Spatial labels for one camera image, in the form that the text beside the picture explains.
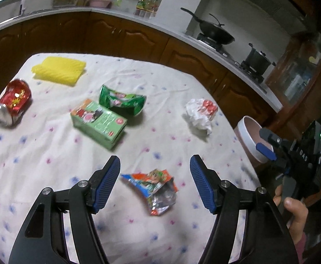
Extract gas stove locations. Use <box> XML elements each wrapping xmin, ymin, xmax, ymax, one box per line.
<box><xmin>196</xmin><ymin>33</ymin><xmax>268</xmax><ymax>94</ymax></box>

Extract crushed green can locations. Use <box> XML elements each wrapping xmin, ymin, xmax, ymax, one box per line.
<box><xmin>99</xmin><ymin>85</ymin><xmax>147</xmax><ymax>116</ymax></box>

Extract black wok with lid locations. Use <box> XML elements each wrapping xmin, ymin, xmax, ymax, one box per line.
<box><xmin>180</xmin><ymin>7</ymin><xmax>236</xmax><ymax>45</ymax></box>

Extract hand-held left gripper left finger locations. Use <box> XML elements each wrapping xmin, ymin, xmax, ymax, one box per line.
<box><xmin>8</xmin><ymin>155</ymin><xmax>121</xmax><ymax>264</ymax></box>

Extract white kitchen countertop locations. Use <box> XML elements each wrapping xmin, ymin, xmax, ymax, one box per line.
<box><xmin>0</xmin><ymin>7</ymin><xmax>283</xmax><ymax>113</ymax></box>

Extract black stock pot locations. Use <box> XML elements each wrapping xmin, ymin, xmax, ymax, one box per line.
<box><xmin>241</xmin><ymin>43</ymin><xmax>276</xmax><ymax>75</ymax></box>

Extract green drink carton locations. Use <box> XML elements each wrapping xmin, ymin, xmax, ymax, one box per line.
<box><xmin>70</xmin><ymin>99</ymin><xmax>128</xmax><ymax>150</ymax></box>

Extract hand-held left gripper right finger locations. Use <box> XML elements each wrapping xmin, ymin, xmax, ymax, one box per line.
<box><xmin>190</xmin><ymin>155</ymin><xmax>299</xmax><ymax>264</ymax></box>

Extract person's right hand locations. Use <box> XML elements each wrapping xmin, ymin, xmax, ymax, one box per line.
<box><xmin>273</xmin><ymin>185</ymin><xmax>309</xmax><ymax>244</ymax></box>

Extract white floral tablecloth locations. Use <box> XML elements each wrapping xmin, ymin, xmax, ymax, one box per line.
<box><xmin>0</xmin><ymin>53</ymin><xmax>263</xmax><ymax>264</ymax></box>

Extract yellow sponge cloth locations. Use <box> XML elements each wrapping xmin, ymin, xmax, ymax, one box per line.
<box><xmin>32</xmin><ymin>56</ymin><xmax>87</xmax><ymax>86</ymax></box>

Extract crumpled white and red wrapper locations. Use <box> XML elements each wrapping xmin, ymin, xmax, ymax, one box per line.
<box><xmin>185</xmin><ymin>98</ymin><xmax>219</xmax><ymax>135</ymax></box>

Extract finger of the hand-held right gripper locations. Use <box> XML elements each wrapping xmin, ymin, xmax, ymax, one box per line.
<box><xmin>255</xmin><ymin>142</ymin><xmax>285</xmax><ymax>172</ymax></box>
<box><xmin>259</xmin><ymin>128</ymin><xmax>291</xmax><ymax>148</ymax></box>

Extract wooden lower cabinets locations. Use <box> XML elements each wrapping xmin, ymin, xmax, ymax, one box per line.
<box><xmin>0</xmin><ymin>11</ymin><xmax>276</xmax><ymax>121</ymax></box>

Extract pink basin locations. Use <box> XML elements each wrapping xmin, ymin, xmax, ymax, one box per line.
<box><xmin>87</xmin><ymin>0</ymin><xmax>113</xmax><ymax>8</ymax></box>

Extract glass door cabinet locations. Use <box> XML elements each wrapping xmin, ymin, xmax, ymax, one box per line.
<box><xmin>265</xmin><ymin>30</ymin><xmax>321</xmax><ymax>132</ymax></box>

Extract sink faucet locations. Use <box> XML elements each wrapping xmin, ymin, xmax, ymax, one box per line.
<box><xmin>17</xmin><ymin>0</ymin><xmax>28</xmax><ymax>16</ymax></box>

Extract crushed red can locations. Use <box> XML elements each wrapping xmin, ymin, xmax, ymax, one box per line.
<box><xmin>0</xmin><ymin>79</ymin><xmax>32</xmax><ymax>128</ymax></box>

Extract pink trash bin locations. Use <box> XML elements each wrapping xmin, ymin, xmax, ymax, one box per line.
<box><xmin>234</xmin><ymin>116</ymin><xmax>276</xmax><ymax>168</ymax></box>

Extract orange and blue snack wrapper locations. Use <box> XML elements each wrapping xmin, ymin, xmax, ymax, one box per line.
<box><xmin>121</xmin><ymin>169</ymin><xmax>179</xmax><ymax>217</ymax></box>

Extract person's right forearm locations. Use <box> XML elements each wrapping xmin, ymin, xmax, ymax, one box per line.
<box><xmin>294</xmin><ymin>232</ymin><xmax>309</xmax><ymax>264</ymax></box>

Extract row of spice jars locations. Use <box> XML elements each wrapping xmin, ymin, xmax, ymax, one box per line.
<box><xmin>134</xmin><ymin>9</ymin><xmax>157</xmax><ymax>19</ymax></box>

